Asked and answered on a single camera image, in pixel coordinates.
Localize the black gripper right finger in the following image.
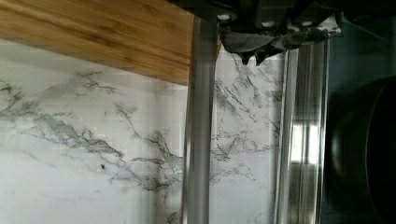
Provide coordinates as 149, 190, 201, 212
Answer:
254, 17, 342, 65

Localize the bamboo cutting board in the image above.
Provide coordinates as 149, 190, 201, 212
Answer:
0, 0, 195, 85

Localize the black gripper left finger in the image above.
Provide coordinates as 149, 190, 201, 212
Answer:
219, 27, 277, 65

